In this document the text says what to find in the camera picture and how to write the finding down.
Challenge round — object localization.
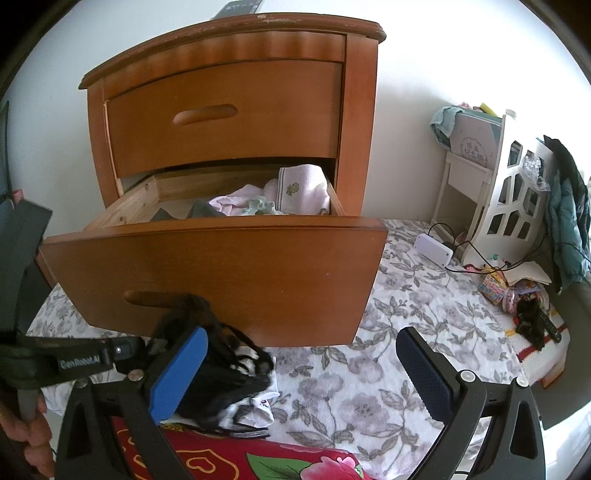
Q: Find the black lace garment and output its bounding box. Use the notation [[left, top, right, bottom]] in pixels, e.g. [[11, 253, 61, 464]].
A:
[[148, 293, 274, 437]]

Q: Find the grey green garment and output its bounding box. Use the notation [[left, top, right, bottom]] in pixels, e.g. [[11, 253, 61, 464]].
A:
[[150, 199, 224, 222]]

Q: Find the wooden drawer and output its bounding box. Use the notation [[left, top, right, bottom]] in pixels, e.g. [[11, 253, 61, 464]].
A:
[[41, 165, 387, 347], [107, 60, 342, 177]]

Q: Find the pink garment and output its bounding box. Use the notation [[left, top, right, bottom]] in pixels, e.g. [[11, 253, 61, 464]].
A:
[[208, 184, 266, 216]]

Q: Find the person's left hand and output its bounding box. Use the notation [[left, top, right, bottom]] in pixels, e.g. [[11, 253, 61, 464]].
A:
[[1, 393, 56, 478]]

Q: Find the red floral blanket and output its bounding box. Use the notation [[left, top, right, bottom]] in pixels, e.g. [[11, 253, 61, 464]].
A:
[[110, 414, 371, 480]]

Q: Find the colourful toy pile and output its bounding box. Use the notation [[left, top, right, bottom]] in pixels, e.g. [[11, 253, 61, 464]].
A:
[[478, 270, 550, 315]]

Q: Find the grey floral quilt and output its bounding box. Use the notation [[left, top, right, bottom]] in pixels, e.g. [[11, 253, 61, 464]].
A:
[[25, 218, 530, 480]]

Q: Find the grey black underwear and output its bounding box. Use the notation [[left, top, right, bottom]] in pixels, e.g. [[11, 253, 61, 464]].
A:
[[218, 391, 280, 439]]

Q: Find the white power adapter box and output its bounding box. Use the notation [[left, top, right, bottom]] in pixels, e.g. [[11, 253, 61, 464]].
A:
[[414, 233, 454, 268]]

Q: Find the teal jacket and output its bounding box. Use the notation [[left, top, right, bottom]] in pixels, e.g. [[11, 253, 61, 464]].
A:
[[544, 136, 590, 294]]

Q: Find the mint green cloth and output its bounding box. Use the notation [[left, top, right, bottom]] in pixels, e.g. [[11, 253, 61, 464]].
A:
[[242, 196, 283, 216]]

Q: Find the small white bedside shelf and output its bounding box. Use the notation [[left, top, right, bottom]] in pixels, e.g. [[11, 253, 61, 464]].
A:
[[430, 105, 503, 243]]

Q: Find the pink pineapple sock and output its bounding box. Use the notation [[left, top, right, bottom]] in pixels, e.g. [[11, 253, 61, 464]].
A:
[[263, 164, 331, 215]]

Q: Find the wooden nightstand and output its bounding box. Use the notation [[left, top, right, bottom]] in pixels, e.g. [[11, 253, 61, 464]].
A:
[[80, 13, 386, 215]]

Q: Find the black remote control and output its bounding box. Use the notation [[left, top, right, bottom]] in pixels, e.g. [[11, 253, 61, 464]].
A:
[[216, 0, 263, 18]]

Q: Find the black cable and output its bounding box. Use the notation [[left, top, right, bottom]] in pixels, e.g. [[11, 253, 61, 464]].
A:
[[427, 222, 551, 274]]

